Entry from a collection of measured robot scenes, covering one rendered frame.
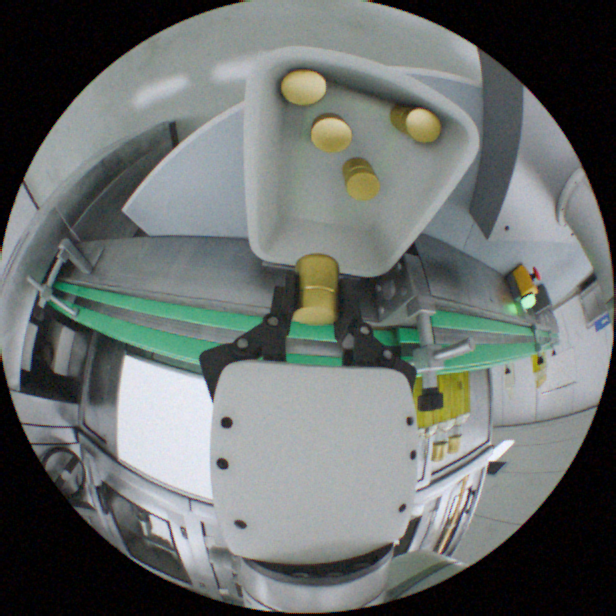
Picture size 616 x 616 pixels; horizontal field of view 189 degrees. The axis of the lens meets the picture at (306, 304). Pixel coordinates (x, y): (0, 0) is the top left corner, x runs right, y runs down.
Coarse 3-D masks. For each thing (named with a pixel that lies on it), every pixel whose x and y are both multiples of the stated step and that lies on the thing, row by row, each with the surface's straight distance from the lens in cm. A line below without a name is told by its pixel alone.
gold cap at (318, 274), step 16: (304, 256) 14; (320, 256) 14; (304, 272) 13; (320, 272) 13; (336, 272) 14; (304, 288) 12; (320, 288) 12; (336, 288) 13; (304, 304) 12; (320, 304) 12; (336, 304) 12; (304, 320) 14; (320, 320) 14; (336, 320) 14
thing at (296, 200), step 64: (256, 64) 15; (320, 64) 15; (256, 128) 15; (384, 128) 22; (448, 128) 20; (256, 192) 17; (320, 192) 25; (384, 192) 25; (448, 192) 19; (384, 256) 24
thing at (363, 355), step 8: (360, 328) 12; (368, 328) 12; (360, 336) 11; (368, 336) 12; (360, 344) 11; (368, 344) 11; (344, 352) 13; (360, 352) 11; (368, 352) 11; (344, 360) 13; (352, 360) 13; (360, 360) 11; (368, 360) 11
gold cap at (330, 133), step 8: (320, 120) 17; (328, 120) 17; (336, 120) 17; (344, 120) 21; (312, 128) 17; (320, 128) 17; (328, 128) 17; (336, 128) 17; (344, 128) 17; (312, 136) 17; (320, 136) 17; (328, 136) 17; (336, 136) 17; (344, 136) 17; (320, 144) 18; (328, 144) 18; (336, 144) 18; (344, 144) 18; (328, 152) 18; (336, 152) 18
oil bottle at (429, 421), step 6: (420, 378) 38; (438, 378) 41; (438, 384) 41; (426, 414) 39; (432, 414) 40; (438, 414) 41; (420, 420) 39; (426, 420) 39; (432, 420) 40; (438, 420) 42; (420, 426) 39; (426, 426) 39; (432, 426) 40; (438, 426) 42; (420, 432) 39; (426, 432) 40; (432, 432) 41; (420, 438) 40; (426, 438) 42
